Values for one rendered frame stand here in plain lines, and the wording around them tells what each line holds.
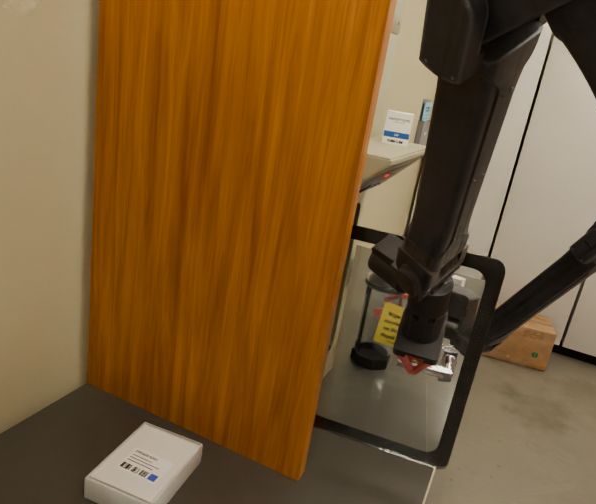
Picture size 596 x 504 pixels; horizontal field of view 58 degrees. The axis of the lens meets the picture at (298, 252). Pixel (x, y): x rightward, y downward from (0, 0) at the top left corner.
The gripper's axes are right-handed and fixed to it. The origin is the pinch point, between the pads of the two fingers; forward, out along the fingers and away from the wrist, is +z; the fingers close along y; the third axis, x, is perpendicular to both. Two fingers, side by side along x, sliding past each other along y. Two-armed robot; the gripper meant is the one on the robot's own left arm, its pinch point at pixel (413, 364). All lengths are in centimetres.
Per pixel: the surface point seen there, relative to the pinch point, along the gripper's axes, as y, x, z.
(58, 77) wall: -10, -66, -34
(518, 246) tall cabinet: -258, 44, 179
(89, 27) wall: -20, -65, -39
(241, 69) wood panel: -15, -34, -38
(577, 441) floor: -129, 87, 195
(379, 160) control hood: -15.7, -12.3, -26.6
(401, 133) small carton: -36.1, -12.7, -20.1
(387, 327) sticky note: -5.1, -5.7, -1.2
